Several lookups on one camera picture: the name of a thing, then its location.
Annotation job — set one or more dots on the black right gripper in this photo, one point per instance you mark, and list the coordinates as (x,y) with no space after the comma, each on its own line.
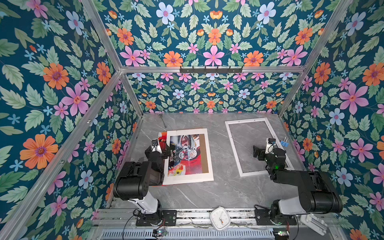
(263,151)

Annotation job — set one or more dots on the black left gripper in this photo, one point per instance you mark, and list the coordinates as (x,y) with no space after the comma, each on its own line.
(167,148)

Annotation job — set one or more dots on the clear acrylic sheet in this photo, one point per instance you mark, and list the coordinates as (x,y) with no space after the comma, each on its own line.
(252,141)

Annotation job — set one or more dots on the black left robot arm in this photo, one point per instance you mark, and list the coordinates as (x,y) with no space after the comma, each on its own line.
(134,180)

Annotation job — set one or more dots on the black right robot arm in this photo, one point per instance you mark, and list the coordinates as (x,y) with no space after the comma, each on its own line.
(316,193)

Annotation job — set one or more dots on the red printed photo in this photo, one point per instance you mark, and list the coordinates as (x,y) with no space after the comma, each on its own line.
(183,164)

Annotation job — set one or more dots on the blue binder clip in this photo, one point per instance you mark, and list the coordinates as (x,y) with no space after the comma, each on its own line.
(285,142)

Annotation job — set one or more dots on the brown backing board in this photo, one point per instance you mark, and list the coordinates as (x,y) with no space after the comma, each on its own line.
(204,155)

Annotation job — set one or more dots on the white plastic holder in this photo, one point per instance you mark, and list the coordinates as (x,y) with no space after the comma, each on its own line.
(316,224)

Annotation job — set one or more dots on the white square clock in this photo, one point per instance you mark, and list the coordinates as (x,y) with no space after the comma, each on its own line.
(220,219)

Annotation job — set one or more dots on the white picture frame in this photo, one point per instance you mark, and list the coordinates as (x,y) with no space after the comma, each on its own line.
(232,144)

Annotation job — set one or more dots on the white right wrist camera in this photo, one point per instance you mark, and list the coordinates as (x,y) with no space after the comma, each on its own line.
(270,145)

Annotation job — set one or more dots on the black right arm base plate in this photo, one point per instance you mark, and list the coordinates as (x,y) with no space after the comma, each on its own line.
(265,217)

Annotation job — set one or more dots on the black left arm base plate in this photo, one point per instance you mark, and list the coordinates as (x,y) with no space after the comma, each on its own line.
(160,218)

